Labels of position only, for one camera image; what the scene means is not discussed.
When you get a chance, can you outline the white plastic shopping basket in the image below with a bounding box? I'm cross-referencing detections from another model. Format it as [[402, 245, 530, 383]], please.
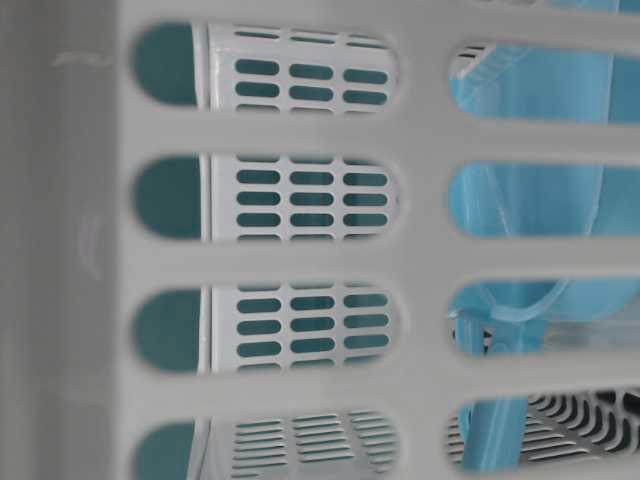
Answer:
[[1, 1, 639, 479]]

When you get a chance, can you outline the light blue plastic dustpan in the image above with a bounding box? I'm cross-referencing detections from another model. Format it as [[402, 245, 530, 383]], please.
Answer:
[[448, 0, 640, 480]]

